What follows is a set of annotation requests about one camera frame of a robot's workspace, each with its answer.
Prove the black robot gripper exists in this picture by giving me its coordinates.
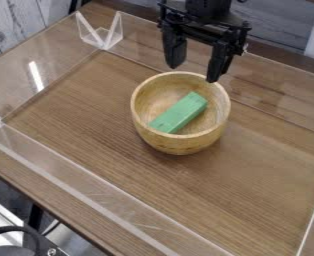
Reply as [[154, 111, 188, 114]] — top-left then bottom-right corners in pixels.
[[158, 0, 253, 83]]

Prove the green rectangular block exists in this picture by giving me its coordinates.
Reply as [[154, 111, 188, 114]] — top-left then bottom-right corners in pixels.
[[148, 92, 208, 134]]

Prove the light wooden bowl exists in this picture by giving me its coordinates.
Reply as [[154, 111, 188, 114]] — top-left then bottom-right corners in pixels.
[[131, 71, 231, 155]]

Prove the black table leg bracket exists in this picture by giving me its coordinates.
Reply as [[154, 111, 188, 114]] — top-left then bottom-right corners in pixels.
[[24, 204, 70, 256]]

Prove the black cable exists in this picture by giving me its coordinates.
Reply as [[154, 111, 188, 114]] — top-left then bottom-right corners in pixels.
[[0, 225, 43, 256]]

